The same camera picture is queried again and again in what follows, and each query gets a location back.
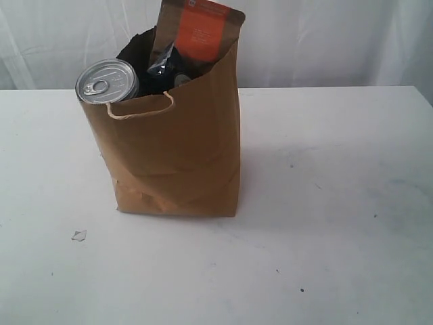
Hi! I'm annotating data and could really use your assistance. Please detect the brown paper shopping bag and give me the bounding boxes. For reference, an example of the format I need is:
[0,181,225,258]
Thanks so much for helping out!
[82,32,241,216]

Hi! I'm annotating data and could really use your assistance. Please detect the spaghetti package dark blue ends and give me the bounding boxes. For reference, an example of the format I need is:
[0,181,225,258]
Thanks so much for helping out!
[139,42,193,96]

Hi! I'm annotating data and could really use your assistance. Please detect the brown pouch orange label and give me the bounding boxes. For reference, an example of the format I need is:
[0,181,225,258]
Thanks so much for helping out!
[150,0,246,67]

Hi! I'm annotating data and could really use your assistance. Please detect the dark tea can silver lid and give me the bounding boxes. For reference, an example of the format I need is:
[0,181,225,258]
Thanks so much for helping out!
[75,59,139,104]

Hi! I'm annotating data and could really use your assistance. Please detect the small clear plastic scrap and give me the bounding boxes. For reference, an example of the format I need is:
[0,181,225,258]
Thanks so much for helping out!
[71,230,87,242]

